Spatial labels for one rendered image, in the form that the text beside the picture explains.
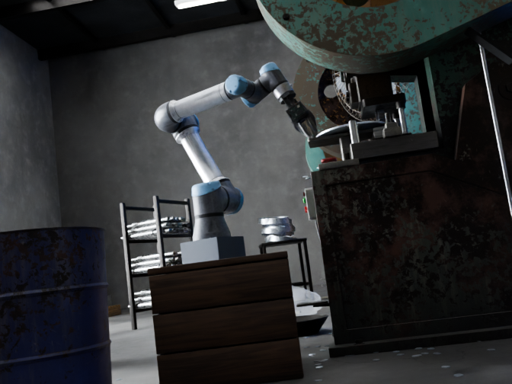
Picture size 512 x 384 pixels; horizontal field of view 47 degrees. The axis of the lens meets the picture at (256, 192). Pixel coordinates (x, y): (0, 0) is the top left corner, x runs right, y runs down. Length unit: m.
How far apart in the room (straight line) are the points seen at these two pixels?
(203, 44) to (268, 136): 1.87
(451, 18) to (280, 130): 7.30
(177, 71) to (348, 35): 7.89
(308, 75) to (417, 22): 1.89
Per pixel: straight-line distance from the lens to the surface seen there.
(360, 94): 2.29
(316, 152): 5.41
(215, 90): 2.34
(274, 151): 9.09
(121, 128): 9.78
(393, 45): 1.93
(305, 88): 3.76
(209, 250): 2.21
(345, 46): 1.93
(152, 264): 4.45
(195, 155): 2.50
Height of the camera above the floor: 0.30
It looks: 8 degrees up
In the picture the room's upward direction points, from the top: 7 degrees counter-clockwise
